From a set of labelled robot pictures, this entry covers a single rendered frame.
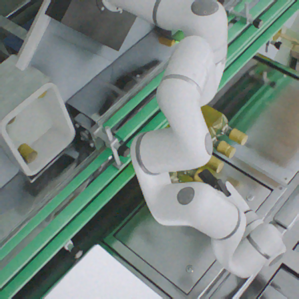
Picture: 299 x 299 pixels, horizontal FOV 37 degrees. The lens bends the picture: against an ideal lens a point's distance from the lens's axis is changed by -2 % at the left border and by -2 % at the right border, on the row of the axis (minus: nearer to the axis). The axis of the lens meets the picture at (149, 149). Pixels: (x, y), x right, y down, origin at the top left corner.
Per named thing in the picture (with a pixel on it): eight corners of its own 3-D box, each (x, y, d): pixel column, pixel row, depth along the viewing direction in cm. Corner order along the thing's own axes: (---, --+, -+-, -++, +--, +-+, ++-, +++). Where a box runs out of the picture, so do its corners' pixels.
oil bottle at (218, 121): (165, 109, 143) (219, 141, 133) (163, 97, 138) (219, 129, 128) (176, 98, 145) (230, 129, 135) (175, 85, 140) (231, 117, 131)
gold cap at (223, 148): (216, 153, 129) (228, 161, 127) (216, 146, 126) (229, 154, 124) (223, 145, 130) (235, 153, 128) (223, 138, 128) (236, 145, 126)
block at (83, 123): (79, 141, 128) (95, 153, 125) (71, 119, 120) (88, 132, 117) (88, 132, 129) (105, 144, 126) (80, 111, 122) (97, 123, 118)
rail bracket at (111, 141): (97, 156, 126) (129, 179, 121) (83, 118, 113) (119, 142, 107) (105, 149, 127) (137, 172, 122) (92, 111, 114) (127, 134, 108)
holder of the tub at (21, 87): (17, 172, 124) (34, 187, 121) (-24, 108, 102) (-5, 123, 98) (61, 133, 131) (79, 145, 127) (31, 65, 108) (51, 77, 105)
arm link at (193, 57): (203, 79, 82) (205, 131, 95) (231, -1, 94) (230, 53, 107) (155, 71, 85) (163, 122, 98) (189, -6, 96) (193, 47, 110)
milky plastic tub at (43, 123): (11, 163, 120) (30, 179, 116) (-24, 109, 102) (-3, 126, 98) (57, 122, 126) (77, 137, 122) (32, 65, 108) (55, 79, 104)
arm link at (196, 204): (247, 165, 94) (191, 171, 104) (189, 113, 81) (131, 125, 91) (235, 239, 87) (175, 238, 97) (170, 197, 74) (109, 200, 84)
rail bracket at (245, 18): (221, 15, 141) (257, 31, 135) (221, -4, 135) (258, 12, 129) (228, 9, 143) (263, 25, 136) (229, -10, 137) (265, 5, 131)
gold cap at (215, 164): (203, 167, 127) (216, 175, 125) (203, 160, 124) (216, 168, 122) (211, 159, 129) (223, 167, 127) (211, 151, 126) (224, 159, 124)
